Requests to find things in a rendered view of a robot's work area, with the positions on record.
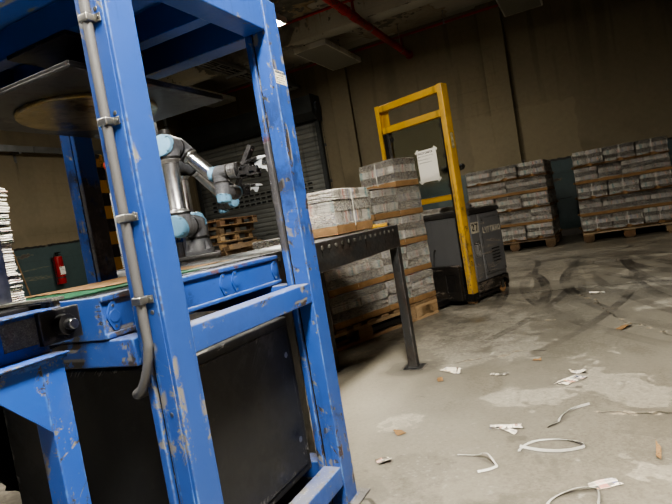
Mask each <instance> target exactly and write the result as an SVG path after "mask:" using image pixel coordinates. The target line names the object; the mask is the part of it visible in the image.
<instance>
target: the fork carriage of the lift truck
mask: <svg viewBox="0 0 672 504"><path fill-rule="evenodd" d="M428 269H432V270H433V280H434V284H435V290H436V295H435V296H436V297H437V300H438V299H449V301H463V300H466V295H465V289H464V283H463V276H462V270H461V265H452V266H437V267H431V268H428Z"/></svg>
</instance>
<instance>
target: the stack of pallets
mask: <svg viewBox="0 0 672 504"><path fill-rule="evenodd" d="M244 219H249V220H250V222H244ZM233 221H234V224H229V222H233ZM254 222H258V221H257V215H250V216H241V217H231V218H221V219H216V220H210V221H207V225H208V230H209V236H210V239H215V242H214V243H212V244H213V246H219V249H217V250H221V256H227V255H225V253H224V251H223V249H222V248H223V247H226V246H227V245H229V244H230V243H234V244H236V243H242V242H243V241H247V240H249V241H253V240H257V237H253V234H252V230H255V229H254V226H253V225H254ZM246 223H247V224H246ZM213 224H216V225H217V226H216V227H213ZM245 226H246V229H247V230H240V227H245ZM228 229H231V232H226V230H228ZM213 231H216V235H210V232H213ZM240 234H245V237H244V238H240V236H239V235H240ZM228 236H229V240H226V239H225V237H228ZM233 240H234V241H233ZM227 241H228V242H227ZM215 243H216V244H215ZM221 256H218V257H221Z"/></svg>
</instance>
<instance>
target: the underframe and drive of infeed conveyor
mask: <svg viewBox="0 0 672 504"><path fill-rule="evenodd" d="M64 357H67V354H62V355H59V356H56V357H53V358H50V359H47V360H44V361H41V362H38V363H35V364H32V365H29V366H26V367H22V368H19V369H16V370H13V371H10V372H7V373H4V374H1V375H0V406H2V407H4V408H6V409H8V410H10V411H12V412H14V413H16V414H18V415H20V416H21V417H23V418H25V419H27V420H29V421H31V422H33V423H35V424H37V425H39V426H41V427H43V428H45V429H47V430H49V431H51V432H54V431H53V426H52V421H51V416H50V411H49V406H48V401H47V396H46V391H45V386H44V381H43V376H42V371H41V366H40V365H43V364H46V363H49V362H52V361H55V360H58V359H61V358H64Z"/></svg>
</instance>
